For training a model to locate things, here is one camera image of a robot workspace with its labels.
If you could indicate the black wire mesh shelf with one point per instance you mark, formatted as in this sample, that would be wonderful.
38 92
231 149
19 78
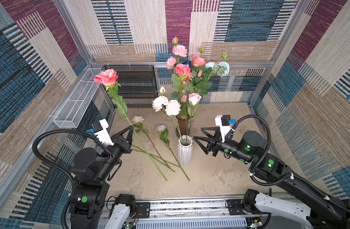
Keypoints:
138 84

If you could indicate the cream double rose stem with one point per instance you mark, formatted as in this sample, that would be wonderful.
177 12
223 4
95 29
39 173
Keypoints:
171 108

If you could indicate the white wire mesh tray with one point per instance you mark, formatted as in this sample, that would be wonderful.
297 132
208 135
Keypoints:
74 108

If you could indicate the red ribbed glass vase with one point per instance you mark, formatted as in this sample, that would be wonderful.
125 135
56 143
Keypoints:
184 125

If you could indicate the pink carnation stem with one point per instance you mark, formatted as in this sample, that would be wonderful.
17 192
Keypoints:
178 51

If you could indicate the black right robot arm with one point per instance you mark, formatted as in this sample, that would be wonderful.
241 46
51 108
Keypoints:
315 209

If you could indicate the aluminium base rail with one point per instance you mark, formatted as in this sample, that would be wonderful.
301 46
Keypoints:
194 213

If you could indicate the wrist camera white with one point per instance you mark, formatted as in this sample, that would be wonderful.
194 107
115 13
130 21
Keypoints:
99 129
227 126

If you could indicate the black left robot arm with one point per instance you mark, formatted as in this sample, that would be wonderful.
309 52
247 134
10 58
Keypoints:
92 172

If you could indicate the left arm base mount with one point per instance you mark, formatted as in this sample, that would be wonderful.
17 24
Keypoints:
131 207

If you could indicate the blue artificial rose stem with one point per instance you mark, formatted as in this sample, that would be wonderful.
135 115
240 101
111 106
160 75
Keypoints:
189 63

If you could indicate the pink rose stem with bud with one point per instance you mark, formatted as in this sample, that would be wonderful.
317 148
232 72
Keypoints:
197 61

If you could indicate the coral pink rose stem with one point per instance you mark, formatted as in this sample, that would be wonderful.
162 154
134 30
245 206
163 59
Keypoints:
109 79

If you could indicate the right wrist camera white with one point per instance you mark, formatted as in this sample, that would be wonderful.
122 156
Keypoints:
227 126

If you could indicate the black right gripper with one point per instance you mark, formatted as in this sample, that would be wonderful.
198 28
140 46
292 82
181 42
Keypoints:
216 145

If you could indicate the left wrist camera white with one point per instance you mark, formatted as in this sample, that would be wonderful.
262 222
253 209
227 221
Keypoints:
99 129

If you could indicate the white ribbed ceramic vase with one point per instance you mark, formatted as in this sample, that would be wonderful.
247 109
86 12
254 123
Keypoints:
185 150

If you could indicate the pink tulip stem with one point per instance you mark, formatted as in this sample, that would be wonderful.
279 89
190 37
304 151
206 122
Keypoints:
184 98

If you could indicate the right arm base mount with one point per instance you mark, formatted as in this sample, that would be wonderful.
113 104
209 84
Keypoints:
245 205

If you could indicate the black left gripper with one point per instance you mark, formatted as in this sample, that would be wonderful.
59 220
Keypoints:
123 145

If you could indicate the cream white rose stem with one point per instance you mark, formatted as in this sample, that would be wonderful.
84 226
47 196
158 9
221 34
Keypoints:
137 120

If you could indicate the eucalyptus and pale flower stem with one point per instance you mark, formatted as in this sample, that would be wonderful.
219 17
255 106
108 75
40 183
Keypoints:
220 68

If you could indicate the magenta rose stem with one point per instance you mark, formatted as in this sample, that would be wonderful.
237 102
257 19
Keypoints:
184 72

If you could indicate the pale blue rose stem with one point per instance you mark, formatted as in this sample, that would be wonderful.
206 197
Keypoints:
138 149

